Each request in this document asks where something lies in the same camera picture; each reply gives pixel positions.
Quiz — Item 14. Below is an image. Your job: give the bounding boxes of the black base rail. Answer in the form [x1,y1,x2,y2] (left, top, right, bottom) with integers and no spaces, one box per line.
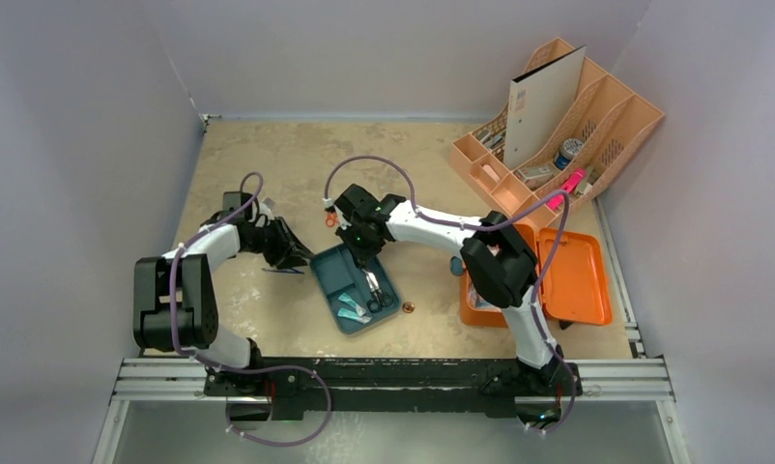
[204,357,583,423]

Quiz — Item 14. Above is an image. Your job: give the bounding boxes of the orange medicine kit box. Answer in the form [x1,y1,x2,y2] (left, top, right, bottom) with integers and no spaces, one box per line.
[459,231,613,330]

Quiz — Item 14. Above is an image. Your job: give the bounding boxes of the aluminium frame rail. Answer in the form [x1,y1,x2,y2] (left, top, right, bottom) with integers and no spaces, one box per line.
[93,198,690,464]

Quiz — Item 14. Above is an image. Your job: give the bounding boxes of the white gloves bag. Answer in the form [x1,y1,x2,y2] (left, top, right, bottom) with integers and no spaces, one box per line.
[467,283,495,311]

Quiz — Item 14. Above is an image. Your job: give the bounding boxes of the peach desk organizer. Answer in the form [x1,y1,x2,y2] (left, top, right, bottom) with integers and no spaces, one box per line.
[449,38,665,229]

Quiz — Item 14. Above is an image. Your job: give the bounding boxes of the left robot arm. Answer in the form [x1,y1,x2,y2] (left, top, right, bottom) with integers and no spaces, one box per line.
[132,190,314,395]

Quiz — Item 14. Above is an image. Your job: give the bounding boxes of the teal sachet strip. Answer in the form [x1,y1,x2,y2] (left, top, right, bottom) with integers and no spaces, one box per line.
[338,293,368,316]
[337,307,372,325]

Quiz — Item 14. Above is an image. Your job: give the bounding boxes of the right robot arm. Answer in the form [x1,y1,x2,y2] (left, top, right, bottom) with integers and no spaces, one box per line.
[323,184,560,393]

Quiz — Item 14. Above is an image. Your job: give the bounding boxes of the black handled bandage scissors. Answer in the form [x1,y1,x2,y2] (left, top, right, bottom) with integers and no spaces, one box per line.
[360,268,394,313]

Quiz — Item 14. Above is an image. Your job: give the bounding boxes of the teal plastic tray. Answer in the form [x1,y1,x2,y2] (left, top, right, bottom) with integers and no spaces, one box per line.
[309,245,402,335]

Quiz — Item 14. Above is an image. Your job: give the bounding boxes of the pink marker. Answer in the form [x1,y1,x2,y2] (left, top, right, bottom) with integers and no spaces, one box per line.
[546,168,587,212]

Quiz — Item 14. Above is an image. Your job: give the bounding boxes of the white binder folder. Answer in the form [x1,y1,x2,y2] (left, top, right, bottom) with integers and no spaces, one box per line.
[502,45,587,169]

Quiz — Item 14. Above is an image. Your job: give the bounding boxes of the teal box latch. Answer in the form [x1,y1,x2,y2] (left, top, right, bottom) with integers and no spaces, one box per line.
[449,256,466,276]

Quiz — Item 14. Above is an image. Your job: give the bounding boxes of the blue plastic tweezers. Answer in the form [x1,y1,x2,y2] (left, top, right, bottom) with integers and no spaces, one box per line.
[261,268,305,275]

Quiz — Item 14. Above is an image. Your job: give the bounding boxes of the orange handled scissors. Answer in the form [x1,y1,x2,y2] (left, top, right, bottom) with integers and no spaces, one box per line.
[325,213,340,228]

